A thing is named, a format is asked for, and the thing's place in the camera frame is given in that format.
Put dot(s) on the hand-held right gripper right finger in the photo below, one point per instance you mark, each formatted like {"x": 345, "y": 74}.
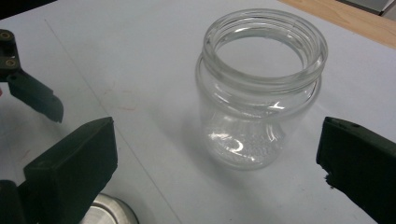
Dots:
{"x": 361, "y": 161}

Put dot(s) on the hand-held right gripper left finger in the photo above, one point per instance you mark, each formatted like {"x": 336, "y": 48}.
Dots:
{"x": 71, "y": 165}

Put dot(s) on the clear glass jar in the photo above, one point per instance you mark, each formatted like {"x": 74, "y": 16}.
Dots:
{"x": 249, "y": 137}

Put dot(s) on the silver metal lid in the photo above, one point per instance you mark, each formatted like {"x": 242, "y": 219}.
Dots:
{"x": 109, "y": 211}

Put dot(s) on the grey flat object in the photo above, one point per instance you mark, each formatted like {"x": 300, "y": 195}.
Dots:
{"x": 367, "y": 4}

